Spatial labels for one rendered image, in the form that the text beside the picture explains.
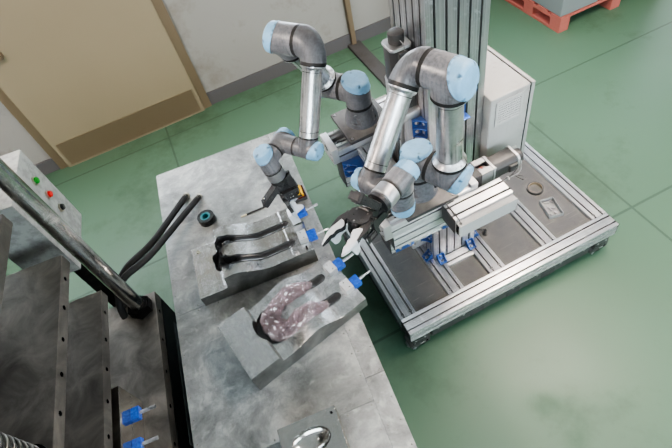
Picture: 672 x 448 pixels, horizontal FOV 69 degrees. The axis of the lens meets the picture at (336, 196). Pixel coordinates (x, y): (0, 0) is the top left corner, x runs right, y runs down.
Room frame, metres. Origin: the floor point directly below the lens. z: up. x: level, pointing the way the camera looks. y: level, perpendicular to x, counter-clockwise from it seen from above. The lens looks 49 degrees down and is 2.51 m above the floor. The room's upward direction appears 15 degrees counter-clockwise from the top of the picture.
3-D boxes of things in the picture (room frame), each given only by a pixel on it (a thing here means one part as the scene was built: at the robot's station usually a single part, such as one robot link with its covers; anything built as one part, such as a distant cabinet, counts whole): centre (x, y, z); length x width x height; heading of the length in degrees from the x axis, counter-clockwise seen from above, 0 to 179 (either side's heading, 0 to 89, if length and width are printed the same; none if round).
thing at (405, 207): (0.94, -0.18, 1.33); 0.11 x 0.08 x 0.11; 39
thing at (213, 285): (1.25, 0.41, 0.87); 0.50 x 0.26 x 0.14; 98
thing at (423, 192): (1.20, -0.32, 1.09); 0.15 x 0.15 x 0.10
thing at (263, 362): (0.91, 0.28, 0.85); 0.50 x 0.26 x 0.11; 115
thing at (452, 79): (1.09, -0.40, 1.41); 0.15 x 0.12 x 0.55; 39
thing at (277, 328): (0.92, 0.27, 0.90); 0.26 x 0.18 x 0.08; 115
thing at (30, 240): (1.37, 1.13, 0.73); 0.30 x 0.22 x 1.47; 8
